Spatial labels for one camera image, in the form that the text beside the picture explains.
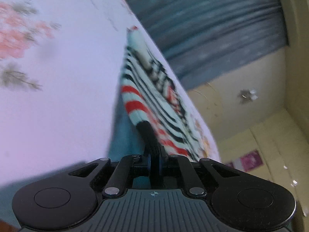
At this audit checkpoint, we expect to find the pink floral bed sheet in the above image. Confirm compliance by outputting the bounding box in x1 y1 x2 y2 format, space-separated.
0 0 221 186

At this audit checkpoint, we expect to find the pink wall sticker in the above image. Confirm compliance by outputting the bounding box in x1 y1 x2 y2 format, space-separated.
226 150 264 172

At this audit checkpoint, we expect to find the glass wall lamp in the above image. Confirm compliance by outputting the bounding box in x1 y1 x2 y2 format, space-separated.
238 88 259 105

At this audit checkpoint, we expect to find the striped knit sweater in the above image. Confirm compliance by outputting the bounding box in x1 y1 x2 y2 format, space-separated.
120 26 208 165

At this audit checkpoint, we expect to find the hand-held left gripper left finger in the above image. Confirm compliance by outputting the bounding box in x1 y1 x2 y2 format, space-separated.
69 153 155 197

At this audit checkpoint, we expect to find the wide blue-grey curtain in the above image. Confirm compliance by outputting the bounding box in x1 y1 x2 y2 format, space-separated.
122 0 289 91

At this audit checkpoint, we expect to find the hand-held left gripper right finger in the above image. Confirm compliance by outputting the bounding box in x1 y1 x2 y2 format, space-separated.
157 153 238 196

